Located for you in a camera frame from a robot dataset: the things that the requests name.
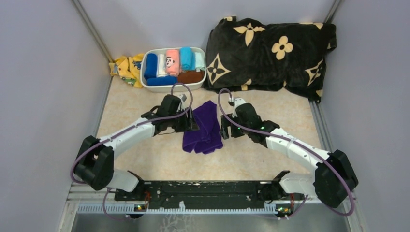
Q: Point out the black floral blanket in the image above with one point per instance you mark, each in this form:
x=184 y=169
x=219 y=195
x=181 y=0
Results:
x=246 y=55

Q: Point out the yellow patterned cloth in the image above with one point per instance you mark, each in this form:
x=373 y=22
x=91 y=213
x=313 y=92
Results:
x=128 y=69

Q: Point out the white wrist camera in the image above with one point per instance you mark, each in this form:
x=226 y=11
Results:
x=235 y=102
x=182 y=98

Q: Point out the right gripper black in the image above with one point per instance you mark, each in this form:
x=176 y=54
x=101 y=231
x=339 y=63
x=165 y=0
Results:
x=225 y=130

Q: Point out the pale mint rolled towel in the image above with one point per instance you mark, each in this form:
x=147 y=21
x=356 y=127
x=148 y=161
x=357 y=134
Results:
x=199 y=61

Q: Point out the dark blue rolled towel lying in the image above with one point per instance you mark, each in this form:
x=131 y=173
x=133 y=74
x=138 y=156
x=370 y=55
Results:
x=162 y=81

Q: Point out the dark blue rolled towel upright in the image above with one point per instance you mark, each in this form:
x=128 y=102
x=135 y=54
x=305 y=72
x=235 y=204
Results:
x=151 y=66

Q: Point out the purple towel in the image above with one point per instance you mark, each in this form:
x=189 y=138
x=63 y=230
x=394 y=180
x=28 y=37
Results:
x=207 y=139

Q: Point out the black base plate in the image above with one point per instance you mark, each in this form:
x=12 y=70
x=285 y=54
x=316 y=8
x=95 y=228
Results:
x=203 y=195

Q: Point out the brown rolled towel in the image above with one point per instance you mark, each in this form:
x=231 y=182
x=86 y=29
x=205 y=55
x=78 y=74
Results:
x=190 y=77

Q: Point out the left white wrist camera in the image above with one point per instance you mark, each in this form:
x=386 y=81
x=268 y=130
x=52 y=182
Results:
x=182 y=98

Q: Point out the white plastic bin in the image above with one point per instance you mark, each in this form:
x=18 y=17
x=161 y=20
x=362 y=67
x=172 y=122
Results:
x=174 y=87

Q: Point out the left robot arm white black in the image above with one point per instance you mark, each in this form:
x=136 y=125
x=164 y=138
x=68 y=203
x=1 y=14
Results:
x=94 y=164

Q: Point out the light blue rolled towel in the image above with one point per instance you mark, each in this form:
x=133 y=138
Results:
x=186 y=56

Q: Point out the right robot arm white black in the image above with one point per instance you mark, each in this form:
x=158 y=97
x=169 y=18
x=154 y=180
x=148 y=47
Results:
x=331 y=177

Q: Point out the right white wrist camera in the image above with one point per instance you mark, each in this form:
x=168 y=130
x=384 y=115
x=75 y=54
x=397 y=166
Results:
x=235 y=102

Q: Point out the pink panda towel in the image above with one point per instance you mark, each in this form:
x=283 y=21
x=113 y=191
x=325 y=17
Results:
x=172 y=62

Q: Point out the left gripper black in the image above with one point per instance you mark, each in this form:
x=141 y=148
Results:
x=189 y=124

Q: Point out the white rolled towel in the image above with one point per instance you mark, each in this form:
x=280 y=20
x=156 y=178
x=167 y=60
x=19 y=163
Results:
x=161 y=68

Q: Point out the aluminium frame rail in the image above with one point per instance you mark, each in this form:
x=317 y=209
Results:
x=87 y=210

